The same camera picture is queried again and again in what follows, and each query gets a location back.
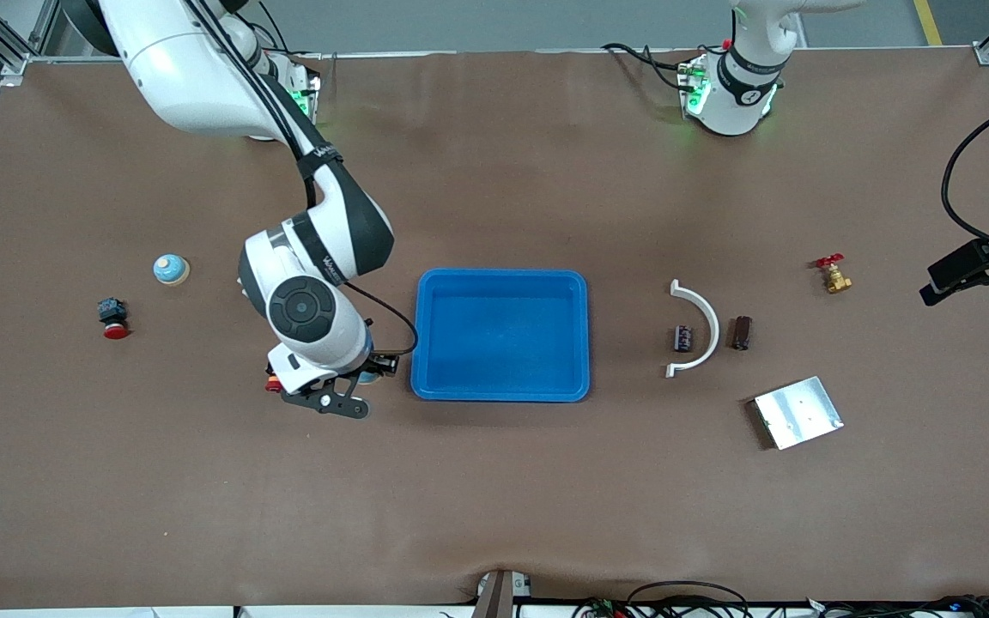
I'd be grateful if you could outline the blue plastic tray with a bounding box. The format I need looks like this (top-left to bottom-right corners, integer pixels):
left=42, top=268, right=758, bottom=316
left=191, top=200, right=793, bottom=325
left=410, top=270, right=591, bottom=403

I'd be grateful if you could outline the black looped cable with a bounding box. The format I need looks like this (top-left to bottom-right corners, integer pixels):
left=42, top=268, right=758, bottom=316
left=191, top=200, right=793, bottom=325
left=626, top=581, right=753, bottom=618

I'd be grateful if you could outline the white curved plastic piece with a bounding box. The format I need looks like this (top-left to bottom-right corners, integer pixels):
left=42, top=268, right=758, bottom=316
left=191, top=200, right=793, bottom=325
left=664, top=279, right=721, bottom=379

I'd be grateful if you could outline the brown table mat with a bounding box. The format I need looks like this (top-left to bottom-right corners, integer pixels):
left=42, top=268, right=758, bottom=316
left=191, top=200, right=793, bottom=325
left=0, top=47, right=989, bottom=612

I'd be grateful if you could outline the red mushroom push button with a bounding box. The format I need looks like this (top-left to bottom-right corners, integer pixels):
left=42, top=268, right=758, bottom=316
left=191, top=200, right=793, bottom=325
left=97, top=297, right=130, bottom=340

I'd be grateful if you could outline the grey metal bracket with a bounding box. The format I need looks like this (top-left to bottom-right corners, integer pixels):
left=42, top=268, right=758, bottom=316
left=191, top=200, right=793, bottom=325
left=470, top=570, right=535, bottom=618

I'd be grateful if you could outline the silver metal plate module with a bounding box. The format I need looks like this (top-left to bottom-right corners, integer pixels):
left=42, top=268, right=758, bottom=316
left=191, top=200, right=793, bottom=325
left=752, top=376, right=845, bottom=451

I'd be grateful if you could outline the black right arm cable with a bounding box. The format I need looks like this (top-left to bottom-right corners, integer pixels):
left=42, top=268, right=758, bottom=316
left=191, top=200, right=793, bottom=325
left=185, top=0, right=420, bottom=357

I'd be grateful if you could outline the black base power cable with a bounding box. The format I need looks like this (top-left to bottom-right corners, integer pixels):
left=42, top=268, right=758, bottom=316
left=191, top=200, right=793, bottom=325
left=602, top=41, right=693, bottom=91

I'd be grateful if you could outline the black cable bundle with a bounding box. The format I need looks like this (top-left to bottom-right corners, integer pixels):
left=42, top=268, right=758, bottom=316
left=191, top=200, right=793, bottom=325
left=804, top=594, right=989, bottom=618

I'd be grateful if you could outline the brass valve red handle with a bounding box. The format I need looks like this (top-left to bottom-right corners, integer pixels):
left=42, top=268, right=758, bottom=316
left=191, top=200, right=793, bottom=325
left=814, top=254, right=853, bottom=295

